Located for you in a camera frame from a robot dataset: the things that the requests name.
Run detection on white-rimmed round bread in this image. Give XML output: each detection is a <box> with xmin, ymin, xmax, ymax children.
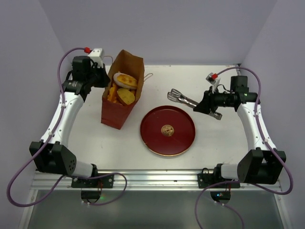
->
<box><xmin>113</xmin><ymin>72</ymin><xmax>138</xmax><ymax>90</ymax></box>

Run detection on herb bread slice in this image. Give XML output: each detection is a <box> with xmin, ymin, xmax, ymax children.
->
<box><xmin>117</xmin><ymin>88</ymin><xmax>135</xmax><ymax>106</ymax></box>

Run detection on metal tongs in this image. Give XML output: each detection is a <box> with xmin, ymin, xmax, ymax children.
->
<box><xmin>167</xmin><ymin>89</ymin><xmax>222</xmax><ymax>120</ymax></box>

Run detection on red brown paper bag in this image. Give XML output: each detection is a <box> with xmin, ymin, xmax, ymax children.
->
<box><xmin>101</xmin><ymin>50</ymin><xmax>148</xmax><ymax>129</ymax></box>

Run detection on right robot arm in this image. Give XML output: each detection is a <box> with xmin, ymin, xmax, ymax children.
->
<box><xmin>193</xmin><ymin>73</ymin><xmax>286</xmax><ymax>187</ymax></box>

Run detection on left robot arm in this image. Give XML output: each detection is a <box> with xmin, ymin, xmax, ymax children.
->
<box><xmin>29</xmin><ymin>54</ymin><xmax>110</xmax><ymax>187</ymax></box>

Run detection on orange bread in bag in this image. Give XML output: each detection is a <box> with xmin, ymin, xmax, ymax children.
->
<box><xmin>107</xmin><ymin>83</ymin><xmax>119</xmax><ymax>103</ymax></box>

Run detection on red round plate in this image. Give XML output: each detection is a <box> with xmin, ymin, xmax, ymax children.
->
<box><xmin>140</xmin><ymin>105</ymin><xmax>196</xmax><ymax>156</ymax></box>

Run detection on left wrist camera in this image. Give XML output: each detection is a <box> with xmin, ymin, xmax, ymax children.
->
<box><xmin>84</xmin><ymin>47</ymin><xmax>104</xmax><ymax>67</ymax></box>

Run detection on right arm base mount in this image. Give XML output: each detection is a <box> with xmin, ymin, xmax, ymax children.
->
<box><xmin>197</xmin><ymin>167</ymin><xmax>231</xmax><ymax>189</ymax></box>

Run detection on aluminium mounting rail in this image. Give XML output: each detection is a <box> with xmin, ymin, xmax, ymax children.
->
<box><xmin>30</xmin><ymin>170</ymin><xmax>282</xmax><ymax>191</ymax></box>

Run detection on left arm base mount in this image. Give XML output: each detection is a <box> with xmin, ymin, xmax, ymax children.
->
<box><xmin>71</xmin><ymin>174</ymin><xmax>114</xmax><ymax>188</ymax></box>

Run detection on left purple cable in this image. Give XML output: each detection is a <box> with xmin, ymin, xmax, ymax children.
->
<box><xmin>6</xmin><ymin>47</ymin><xmax>128</xmax><ymax>207</ymax></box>

